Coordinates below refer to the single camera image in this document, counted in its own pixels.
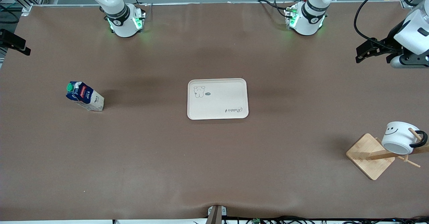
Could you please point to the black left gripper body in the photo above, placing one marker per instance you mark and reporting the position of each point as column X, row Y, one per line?
column 390, row 41

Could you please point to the blue white milk carton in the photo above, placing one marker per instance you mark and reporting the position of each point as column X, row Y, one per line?
column 87, row 99

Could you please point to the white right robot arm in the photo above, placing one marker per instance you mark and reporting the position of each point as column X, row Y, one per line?
column 122, row 26

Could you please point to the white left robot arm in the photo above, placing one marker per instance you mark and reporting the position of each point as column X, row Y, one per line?
column 306, row 24

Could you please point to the wooden cup rack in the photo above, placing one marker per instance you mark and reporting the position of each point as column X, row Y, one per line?
column 367, row 150

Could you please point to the cream tray with rabbit print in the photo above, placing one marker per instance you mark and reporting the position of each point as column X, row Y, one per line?
column 218, row 100

